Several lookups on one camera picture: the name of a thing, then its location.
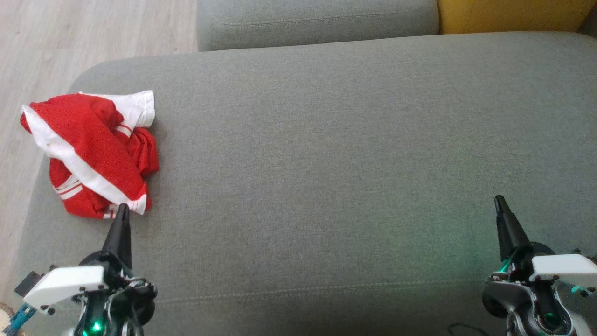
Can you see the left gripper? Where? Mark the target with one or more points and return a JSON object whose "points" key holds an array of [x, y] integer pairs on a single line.
{"points": [[126, 303]]}

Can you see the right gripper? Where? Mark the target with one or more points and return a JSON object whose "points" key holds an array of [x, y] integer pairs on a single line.
{"points": [[527, 303]]}

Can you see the large grey sofa seat cushion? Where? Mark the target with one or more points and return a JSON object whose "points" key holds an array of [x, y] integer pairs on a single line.
{"points": [[326, 177]]}

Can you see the yellow sofa back cushion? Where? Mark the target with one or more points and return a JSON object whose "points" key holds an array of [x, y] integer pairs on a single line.
{"points": [[508, 14]]}

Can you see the small grey sofa seat cushion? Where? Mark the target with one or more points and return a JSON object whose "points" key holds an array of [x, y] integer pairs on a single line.
{"points": [[317, 23]]}

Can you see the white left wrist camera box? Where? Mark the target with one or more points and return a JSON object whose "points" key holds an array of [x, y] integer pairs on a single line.
{"points": [[65, 282]]}

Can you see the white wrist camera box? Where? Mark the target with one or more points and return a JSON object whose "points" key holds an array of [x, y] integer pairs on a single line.
{"points": [[566, 269], [65, 282]]}

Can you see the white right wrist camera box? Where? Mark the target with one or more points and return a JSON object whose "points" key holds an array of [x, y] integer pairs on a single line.
{"points": [[566, 269]]}

